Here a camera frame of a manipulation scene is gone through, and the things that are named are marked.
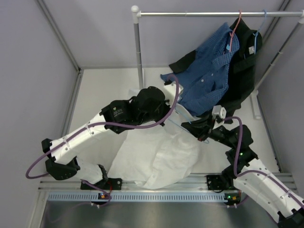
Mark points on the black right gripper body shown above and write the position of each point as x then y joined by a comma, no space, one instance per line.
216,133

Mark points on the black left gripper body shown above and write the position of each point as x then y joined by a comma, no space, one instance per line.
160,112

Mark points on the light blue hanger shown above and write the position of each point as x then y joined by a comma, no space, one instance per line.
178,118

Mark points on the white shirt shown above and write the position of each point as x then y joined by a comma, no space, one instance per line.
156,157

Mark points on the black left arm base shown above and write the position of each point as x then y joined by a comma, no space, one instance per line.
110,184

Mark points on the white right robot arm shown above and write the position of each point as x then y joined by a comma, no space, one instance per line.
247,173

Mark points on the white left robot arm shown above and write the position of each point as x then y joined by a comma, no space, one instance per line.
150,104

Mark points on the blue plaid shirt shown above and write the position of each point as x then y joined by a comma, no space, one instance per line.
203,73

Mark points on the black striped shirt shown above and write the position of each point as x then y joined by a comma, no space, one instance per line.
241,75

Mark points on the pink hanger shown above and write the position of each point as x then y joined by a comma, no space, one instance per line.
234,30

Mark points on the blue hanger right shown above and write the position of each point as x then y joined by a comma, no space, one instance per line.
258,31

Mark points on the silver clothes rack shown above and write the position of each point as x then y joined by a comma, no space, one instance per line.
137,14

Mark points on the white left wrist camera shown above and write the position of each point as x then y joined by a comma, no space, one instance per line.
169,91

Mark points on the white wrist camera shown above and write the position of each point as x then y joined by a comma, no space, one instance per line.
169,91
219,114

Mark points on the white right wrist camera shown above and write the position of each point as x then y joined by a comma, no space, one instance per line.
219,114

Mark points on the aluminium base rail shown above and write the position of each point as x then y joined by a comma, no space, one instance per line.
195,182

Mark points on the grey slotted cable duct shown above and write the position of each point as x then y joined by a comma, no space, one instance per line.
144,196

